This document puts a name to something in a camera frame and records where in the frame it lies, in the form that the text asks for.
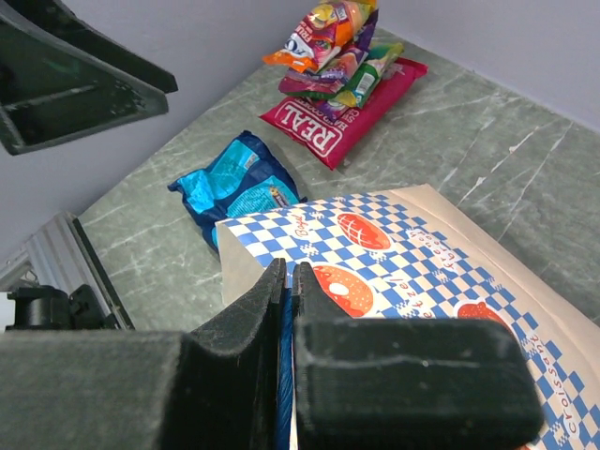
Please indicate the purple Fox's candy bag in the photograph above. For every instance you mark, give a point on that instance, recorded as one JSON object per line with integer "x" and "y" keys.
{"x": 334, "y": 108}

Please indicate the red pink candy bag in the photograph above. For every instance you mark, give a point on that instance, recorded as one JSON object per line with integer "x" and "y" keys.
{"x": 328, "y": 81}

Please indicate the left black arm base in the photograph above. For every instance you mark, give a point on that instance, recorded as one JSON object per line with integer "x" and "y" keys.
{"x": 48, "y": 308}

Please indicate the red REAL crisps bag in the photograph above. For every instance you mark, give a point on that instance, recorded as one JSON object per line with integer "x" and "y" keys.
{"x": 331, "y": 141}

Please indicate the aluminium frame rail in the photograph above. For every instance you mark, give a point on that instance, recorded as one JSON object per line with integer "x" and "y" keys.
{"x": 60, "y": 255}

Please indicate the blue snack bag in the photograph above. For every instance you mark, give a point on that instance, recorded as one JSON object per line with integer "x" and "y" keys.
{"x": 245, "y": 178}

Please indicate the blue checkered paper bag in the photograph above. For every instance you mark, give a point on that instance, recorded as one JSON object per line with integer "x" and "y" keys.
{"x": 411, "y": 253}

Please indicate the green candy bag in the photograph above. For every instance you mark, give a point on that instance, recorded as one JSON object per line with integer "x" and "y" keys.
{"x": 357, "y": 90}

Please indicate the orange Fox's candy bag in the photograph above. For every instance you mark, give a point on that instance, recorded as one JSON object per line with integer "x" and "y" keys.
{"x": 321, "y": 35}

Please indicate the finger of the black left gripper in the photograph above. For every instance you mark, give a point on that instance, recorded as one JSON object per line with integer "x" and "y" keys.
{"x": 58, "y": 20}
{"x": 54, "y": 93}

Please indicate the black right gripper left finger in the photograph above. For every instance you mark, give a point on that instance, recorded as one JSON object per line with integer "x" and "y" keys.
{"x": 213, "y": 388}

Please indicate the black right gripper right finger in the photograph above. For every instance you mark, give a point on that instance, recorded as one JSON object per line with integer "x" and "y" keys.
{"x": 405, "y": 383}

